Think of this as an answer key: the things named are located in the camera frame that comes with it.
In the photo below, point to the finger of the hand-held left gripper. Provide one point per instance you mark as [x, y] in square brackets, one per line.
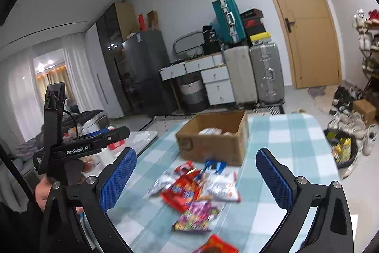
[99, 132]
[114, 136]

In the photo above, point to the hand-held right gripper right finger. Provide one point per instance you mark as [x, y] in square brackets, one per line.
[274, 179]

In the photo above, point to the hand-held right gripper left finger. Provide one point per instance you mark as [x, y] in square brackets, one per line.
[118, 179]

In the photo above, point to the silver snack packet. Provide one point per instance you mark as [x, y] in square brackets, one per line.
[160, 184]

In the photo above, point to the white and red snack packet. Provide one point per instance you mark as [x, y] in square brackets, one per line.
[223, 187]

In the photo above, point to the blue cookie packet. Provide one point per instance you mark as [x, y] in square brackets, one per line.
[215, 167]

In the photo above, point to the large red snack packet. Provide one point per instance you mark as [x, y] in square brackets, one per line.
[180, 192]

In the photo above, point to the red cookie packet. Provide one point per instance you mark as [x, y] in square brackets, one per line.
[184, 167]

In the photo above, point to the brown cardboard box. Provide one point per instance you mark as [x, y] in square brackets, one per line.
[213, 149]

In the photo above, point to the purple snack packet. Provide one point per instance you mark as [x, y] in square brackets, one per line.
[198, 216]

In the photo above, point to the dark red snack packet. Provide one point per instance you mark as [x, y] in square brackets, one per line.
[216, 245]

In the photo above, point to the person's left forearm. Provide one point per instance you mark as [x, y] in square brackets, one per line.
[17, 229]

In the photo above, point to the person's left hand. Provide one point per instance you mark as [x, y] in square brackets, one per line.
[41, 192]

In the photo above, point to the white side table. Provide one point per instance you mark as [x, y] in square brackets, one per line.
[145, 142]

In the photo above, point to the white sheer curtain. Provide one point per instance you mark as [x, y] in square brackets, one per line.
[75, 72]
[17, 99]

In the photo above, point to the beige curtain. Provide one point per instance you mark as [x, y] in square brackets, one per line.
[57, 78]

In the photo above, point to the green checked tablecloth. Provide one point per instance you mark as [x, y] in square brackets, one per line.
[296, 137]

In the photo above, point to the striped rug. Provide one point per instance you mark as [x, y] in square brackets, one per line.
[165, 119]

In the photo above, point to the small white snack packet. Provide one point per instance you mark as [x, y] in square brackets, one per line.
[228, 133]

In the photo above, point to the white wardrobe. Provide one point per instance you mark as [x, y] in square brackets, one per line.
[94, 63]

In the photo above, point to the grey refrigerator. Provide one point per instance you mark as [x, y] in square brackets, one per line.
[148, 72]

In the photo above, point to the black basin with wrappers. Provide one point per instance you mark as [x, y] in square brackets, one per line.
[340, 149]

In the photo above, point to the dark glass cabinet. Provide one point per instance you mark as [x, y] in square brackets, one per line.
[109, 48]

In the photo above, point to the grey laundry basket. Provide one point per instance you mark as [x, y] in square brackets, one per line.
[194, 96]

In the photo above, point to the pile of shoes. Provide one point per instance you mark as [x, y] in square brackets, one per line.
[346, 119]

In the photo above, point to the grey floor mat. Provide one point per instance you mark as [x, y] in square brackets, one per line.
[316, 91]

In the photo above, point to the silver suitcase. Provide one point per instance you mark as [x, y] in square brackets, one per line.
[266, 72]

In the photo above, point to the white desk with drawers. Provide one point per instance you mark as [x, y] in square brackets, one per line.
[219, 87]

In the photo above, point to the beige suitcase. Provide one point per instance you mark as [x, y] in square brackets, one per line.
[241, 75]

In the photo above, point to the small cardboard box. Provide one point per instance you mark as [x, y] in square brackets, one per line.
[364, 110]

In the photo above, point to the brown paper bag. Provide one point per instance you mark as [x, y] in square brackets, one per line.
[152, 20]

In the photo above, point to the black printed bag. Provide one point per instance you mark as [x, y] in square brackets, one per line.
[210, 39]

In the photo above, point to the yellow and black shoe box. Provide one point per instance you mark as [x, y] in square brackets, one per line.
[260, 38]

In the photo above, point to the wooden door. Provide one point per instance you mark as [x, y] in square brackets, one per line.
[305, 33]

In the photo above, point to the plain black shoe box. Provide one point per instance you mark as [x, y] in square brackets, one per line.
[255, 30]

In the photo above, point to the black and red shoe box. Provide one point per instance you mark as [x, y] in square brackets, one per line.
[253, 22]

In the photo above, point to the teal suitcase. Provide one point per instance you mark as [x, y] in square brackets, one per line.
[226, 18]

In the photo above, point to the shoe rack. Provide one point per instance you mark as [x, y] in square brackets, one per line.
[368, 42]

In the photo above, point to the grey rounded frame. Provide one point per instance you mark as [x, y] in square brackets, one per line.
[180, 39]

